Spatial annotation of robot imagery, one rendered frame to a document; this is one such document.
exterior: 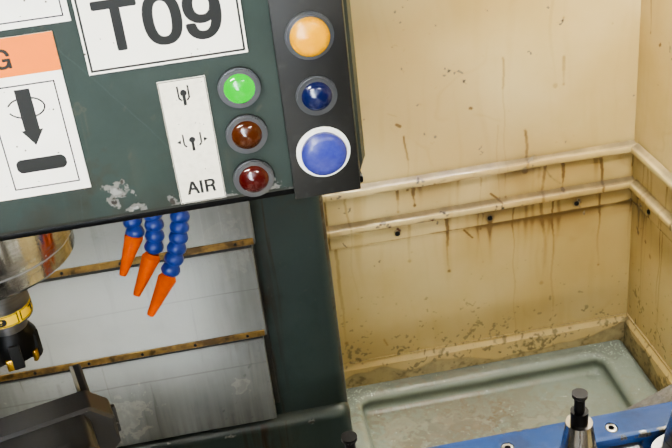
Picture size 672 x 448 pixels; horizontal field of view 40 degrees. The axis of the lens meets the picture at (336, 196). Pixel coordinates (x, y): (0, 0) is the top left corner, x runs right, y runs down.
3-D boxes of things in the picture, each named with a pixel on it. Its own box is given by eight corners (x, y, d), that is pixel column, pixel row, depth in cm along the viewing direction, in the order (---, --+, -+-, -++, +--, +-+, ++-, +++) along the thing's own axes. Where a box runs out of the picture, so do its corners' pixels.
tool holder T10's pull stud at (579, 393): (581, 413, 90) (582, 385, 89) (592, 424, 89) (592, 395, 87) (566, 419, 90) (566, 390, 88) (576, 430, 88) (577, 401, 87)
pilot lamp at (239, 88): (259, 103, 59) (254, 70, 58) (224, 108, 59) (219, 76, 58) (258, 100, 60) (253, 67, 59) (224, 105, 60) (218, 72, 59)
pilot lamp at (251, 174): (272, 192, 62) (268, 162, 61) (240, 197, 62) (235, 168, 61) (272, 188, 63) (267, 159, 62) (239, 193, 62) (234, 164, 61)
